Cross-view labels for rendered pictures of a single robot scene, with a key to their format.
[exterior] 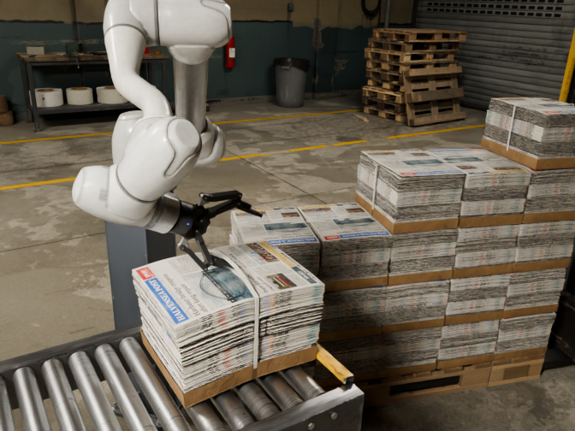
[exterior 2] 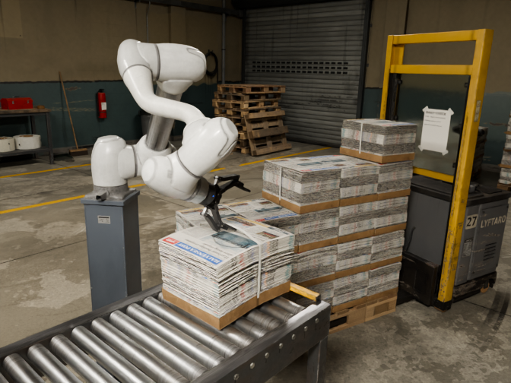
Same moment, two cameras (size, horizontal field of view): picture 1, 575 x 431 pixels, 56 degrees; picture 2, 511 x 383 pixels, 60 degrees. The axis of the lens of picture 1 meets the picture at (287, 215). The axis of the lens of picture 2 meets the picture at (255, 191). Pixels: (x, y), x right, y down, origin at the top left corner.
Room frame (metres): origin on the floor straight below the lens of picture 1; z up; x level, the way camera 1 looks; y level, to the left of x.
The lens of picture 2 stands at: (-0.24, 0.44, 1.58)
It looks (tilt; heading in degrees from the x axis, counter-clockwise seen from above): 15 degrees down; 344
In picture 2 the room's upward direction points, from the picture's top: 2 degrees clockwise
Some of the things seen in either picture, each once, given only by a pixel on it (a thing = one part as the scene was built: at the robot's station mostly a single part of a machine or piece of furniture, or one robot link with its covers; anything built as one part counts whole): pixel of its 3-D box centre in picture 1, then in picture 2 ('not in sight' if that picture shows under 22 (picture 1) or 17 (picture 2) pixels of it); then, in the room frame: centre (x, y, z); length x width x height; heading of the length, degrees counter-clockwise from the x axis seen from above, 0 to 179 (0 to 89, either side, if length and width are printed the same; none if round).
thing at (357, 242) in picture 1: (365, 303); (277, 270); (2.09, -0.36, 0.42); 1.17 x 0.39 x 0.83; 106
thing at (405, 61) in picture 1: (411, 73); (249, 117); (8.74, -1.87, 0.65); 1.33 x 0.94 x 1.30; 127
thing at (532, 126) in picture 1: (515, 244); (369, 217); (2.29, -1.06, 0.65); 0.39 x 0.30 x 1.29; 16
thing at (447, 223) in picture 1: (403, 209); (299, 197); (2.13, -0.49, 0.86); 0.38 x 0.29 x 0.04; 17
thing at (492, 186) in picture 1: (469, 185); (339, 178); (2.21, -0.78, 0.95); 0.38 x 0.29 x 0.23; 15
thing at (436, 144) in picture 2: not in sight; (426, 121); (2.41, -1.50, 1.27); 0.57 x 0.01 x 0.65; 16
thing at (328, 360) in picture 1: (300, 334); (272, 278); (1.25, -0.05, 0.81); 0.43 x 0.03 x 0.02; 33
